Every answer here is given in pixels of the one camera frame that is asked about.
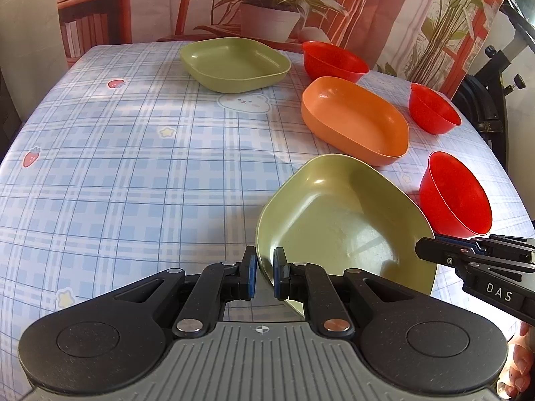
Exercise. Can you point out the printed room backdrop cloth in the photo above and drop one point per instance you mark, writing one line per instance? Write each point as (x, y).
(432, 42)

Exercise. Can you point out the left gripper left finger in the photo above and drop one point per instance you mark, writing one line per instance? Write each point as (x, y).
(217, 285)

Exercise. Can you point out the person's right hand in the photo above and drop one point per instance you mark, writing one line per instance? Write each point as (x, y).
(516, 378)

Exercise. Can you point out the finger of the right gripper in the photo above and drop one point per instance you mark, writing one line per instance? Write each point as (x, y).
(485, 245)
(451, 254)

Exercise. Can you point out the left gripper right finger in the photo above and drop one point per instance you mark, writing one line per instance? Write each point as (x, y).
(310, 285)

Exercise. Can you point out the red bowl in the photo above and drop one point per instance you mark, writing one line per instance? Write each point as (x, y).
(430, 111)
(325, 59)
(452, 198)

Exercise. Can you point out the green square plate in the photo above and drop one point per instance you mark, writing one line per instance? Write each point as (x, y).
(340, 213)
(234, 64)

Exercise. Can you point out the orange square plate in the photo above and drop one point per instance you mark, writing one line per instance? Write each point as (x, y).
(355, 121)

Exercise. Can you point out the black exercise bike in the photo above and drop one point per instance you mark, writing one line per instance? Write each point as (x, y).
(481, 97)

